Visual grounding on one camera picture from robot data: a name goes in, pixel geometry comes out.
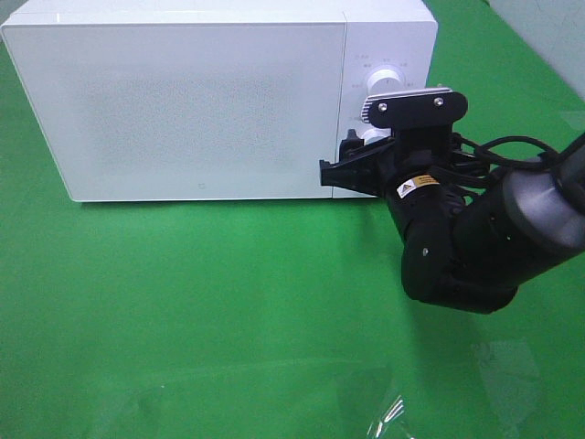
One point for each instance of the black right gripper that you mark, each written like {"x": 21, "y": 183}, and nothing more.
{"x": 396, "y": 170}

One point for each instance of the white microwave knob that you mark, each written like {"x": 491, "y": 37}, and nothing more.
{"x": 373, "y": 135}
{"x": 385, "y": 80}

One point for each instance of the white microwave door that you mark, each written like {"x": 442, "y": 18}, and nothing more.
{"x": 140, "y": 113}

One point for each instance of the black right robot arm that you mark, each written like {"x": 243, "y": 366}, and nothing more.
{"x": 474, "y": 227}

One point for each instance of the white microwave oven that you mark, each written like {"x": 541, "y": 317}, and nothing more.
{"x": 378, "y": 34}

